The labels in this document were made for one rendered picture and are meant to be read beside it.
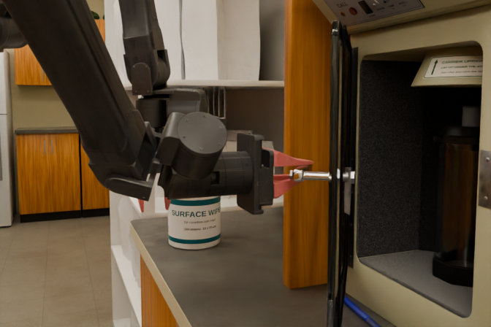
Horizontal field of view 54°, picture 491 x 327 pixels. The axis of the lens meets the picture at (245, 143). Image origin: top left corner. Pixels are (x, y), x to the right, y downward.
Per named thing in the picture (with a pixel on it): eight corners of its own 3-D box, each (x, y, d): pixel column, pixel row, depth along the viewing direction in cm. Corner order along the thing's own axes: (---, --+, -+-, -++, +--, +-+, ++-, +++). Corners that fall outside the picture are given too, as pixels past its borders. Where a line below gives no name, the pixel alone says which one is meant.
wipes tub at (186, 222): (212, 233, 130) (211, 177, 128) (227, 247, 118) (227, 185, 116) (163, 237, 125) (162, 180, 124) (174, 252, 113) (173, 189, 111)
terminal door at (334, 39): (345, 268, 88) (350, 45, 84) (332, 354, 59) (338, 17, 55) (341, 268, 88) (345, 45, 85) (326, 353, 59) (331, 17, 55)
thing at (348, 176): (354, 211, 62) (354, 167, 61) (353, 215, 60) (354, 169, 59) (337, 210, 62) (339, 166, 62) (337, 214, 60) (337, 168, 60)
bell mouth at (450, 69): (470, 87, 85) (472, 55, 84) (571, 85, 68) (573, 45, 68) (386, 87, 78) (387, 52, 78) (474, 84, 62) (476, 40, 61)
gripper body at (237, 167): (268, 135, 61) (212, 136, 59) (267, 214, 62) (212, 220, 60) (249, 132, 67) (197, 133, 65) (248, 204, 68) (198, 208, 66)
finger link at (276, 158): (324, 148, 64) (259, 151, 61) (323, 201, 65) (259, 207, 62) (300, 144, 71) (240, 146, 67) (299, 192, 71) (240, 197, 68)
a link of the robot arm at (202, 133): (123, 134, 64) (103, 190, 59) (132, 77, 55) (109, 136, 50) (210, 158, 66) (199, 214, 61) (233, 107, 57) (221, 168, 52)
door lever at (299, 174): (337, 176, 69) (337, 158, 69) (331, 188, 60) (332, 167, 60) (299, 174, 71) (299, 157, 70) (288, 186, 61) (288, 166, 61)
